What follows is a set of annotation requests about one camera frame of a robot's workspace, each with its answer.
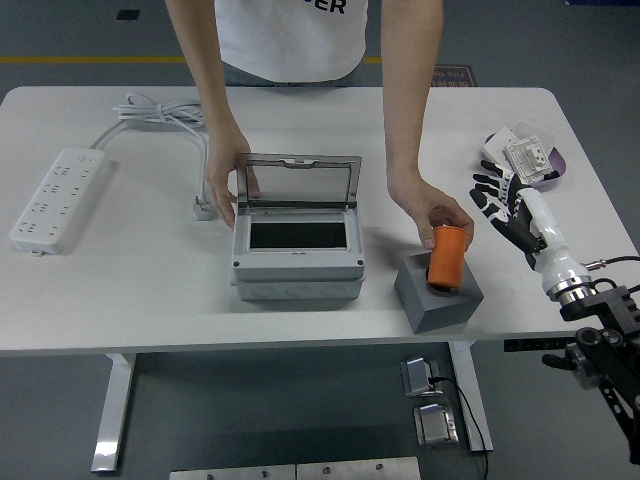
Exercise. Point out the dark floor sign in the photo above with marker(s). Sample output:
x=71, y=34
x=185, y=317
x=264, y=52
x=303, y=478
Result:
x=457, y=75

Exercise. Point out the black floor socket cover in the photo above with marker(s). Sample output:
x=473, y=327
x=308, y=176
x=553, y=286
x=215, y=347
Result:
x=128, y=15

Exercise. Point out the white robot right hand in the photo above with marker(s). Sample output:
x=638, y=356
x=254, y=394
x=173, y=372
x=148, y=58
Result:
x=550, y=240

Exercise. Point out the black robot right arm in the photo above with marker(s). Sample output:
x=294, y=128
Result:
x=605, y=345

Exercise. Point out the person's right forearm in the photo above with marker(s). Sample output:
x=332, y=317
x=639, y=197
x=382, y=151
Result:
x=205, y=75

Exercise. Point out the person's right hand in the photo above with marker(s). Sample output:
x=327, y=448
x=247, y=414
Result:
x=220, y=175

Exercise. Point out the person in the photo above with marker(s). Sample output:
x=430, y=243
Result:
x=290, y=40

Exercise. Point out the grey block battery holder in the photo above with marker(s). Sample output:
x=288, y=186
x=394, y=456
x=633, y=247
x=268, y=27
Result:
x=440, y=315

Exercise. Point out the white printed socket module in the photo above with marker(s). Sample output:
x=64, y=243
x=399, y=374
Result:
x=527, y=160

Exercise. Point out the orange cylindrical battery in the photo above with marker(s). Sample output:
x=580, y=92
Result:
x=445, y=260

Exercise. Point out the plain white switch plate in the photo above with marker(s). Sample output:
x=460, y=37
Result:
x=497, y=147

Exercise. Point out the white power strip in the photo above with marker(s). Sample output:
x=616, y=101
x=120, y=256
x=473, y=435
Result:
x=55, y=200

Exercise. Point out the small black part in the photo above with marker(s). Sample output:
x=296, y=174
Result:
x=552, y=175

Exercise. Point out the grey metal plate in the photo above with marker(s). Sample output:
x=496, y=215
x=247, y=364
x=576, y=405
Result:
x=360, y=470
x=230, y=472

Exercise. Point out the white table leg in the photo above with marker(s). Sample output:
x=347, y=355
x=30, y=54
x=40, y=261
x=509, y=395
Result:
x=112, y=410
x=462, y=360

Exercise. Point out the person's left forearm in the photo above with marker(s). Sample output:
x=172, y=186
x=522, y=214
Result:
x=410, y=100

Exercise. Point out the black table control panel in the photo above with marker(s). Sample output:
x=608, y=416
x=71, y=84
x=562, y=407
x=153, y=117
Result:
x=530, y=345

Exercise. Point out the person's left hand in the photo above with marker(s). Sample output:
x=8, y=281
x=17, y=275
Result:
x=425, y=200

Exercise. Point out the grey plastic junction box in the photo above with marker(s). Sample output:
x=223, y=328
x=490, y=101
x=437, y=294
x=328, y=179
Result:
x=295, y=280

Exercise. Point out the silver foot pedal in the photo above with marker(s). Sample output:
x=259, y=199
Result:
x=432, y=425
x=415, y=375

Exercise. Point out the clear plastic packet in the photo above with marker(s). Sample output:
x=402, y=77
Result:
x=537, y=131

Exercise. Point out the purple plastic tray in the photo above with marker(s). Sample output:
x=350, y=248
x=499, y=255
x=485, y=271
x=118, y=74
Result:
x=557, y=165

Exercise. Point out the smoky transparent box lid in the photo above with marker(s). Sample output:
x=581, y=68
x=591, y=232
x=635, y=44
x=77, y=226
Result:
x=300, y=182

